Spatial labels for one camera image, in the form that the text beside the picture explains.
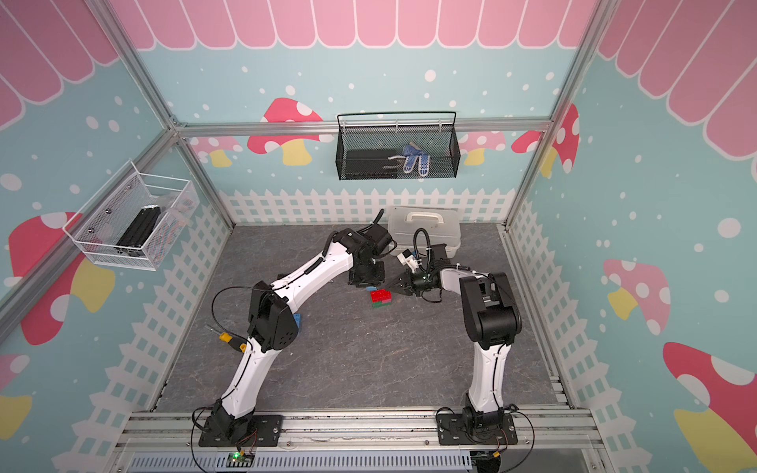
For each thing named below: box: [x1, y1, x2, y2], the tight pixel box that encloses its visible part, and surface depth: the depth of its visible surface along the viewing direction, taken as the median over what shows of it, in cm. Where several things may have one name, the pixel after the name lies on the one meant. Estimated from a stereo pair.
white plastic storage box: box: [387, 204, 462, 259], surface depth 108 cm
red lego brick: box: [370, 288, 394, 304], surface depth 96 cm
